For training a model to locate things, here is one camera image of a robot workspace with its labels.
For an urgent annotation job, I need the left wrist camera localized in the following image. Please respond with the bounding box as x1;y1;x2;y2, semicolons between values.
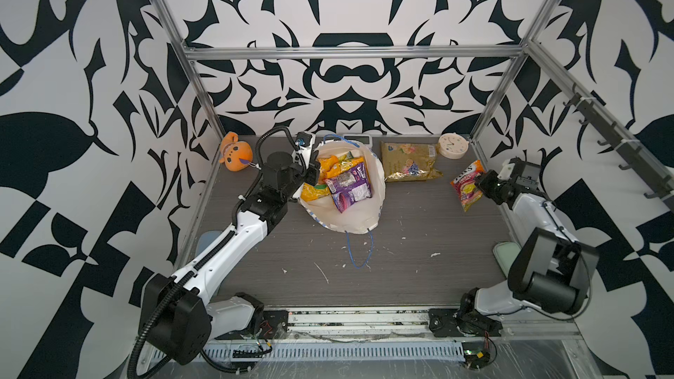
293;132;316;168

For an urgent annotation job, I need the pink round timer clock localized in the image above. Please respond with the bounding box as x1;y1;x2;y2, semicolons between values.
438;133;470;160

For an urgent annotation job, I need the blue checkered paper bag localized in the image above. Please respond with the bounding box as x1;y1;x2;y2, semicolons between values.
298;134;385;268

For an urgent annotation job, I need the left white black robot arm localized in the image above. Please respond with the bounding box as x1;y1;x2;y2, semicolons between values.
128;147;321;377

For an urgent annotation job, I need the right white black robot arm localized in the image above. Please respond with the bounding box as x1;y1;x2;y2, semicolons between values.
456;158;600;325

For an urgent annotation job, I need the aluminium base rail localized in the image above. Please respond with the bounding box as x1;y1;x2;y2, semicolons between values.
194;306;583;370

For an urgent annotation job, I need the black corrugated cable conduit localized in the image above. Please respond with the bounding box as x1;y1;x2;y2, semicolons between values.
125;125;296;379

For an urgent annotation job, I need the yellow snack packet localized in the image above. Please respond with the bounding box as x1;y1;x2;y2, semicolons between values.
300;152;364;202

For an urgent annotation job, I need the grey wall hook rack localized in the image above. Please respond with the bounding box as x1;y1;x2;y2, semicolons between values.
563;84;673;212

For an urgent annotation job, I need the white digital scale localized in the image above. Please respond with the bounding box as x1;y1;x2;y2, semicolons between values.
339;134;373;149

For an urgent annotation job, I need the orange plush toy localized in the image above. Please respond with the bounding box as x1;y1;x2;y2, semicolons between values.
219;132;254;172

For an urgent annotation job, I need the gold snack packet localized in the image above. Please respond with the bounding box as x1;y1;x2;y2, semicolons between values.
380;142;443;182

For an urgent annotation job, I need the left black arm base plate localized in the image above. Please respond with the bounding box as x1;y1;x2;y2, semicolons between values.
215;310;289;340

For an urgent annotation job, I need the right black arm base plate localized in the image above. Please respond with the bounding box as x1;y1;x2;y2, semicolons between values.
428;308;503;338

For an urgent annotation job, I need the Fox's fruits candy packet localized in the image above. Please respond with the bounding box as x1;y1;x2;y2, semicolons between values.
450;160;485;212

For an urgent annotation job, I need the blue grey block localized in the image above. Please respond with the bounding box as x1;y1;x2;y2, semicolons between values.
195;231;222;256

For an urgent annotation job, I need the purple snack packet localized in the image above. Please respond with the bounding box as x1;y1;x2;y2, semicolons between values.
326;163;372;213

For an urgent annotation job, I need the green sponge block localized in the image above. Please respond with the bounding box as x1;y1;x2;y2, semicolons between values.
493;241;521;277

